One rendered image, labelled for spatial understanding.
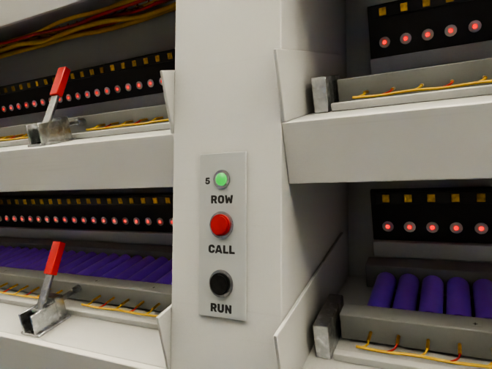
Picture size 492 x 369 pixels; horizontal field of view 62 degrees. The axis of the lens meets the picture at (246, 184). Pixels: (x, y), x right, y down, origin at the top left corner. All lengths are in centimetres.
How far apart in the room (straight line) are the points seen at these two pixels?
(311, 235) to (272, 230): 7
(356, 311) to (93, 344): 24
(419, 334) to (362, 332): 4
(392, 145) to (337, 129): 4
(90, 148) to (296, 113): 20
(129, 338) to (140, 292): 5
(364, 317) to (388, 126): 15
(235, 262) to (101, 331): 19
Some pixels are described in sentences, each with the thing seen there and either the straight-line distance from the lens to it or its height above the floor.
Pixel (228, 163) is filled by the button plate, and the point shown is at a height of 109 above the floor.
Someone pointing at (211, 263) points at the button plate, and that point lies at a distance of 31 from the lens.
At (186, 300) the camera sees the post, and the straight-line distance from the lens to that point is 33.
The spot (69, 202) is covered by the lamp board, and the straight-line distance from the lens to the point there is 67.
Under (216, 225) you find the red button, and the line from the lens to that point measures 30.
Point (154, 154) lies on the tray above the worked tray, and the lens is 36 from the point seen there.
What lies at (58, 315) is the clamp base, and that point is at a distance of 49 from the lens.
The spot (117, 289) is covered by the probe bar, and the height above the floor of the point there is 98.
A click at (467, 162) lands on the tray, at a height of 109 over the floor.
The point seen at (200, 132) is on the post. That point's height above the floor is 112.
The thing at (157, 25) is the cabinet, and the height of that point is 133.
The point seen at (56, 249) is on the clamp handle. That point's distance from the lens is 48.
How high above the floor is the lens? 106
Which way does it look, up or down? 3 degrees up
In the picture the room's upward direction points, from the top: straight up
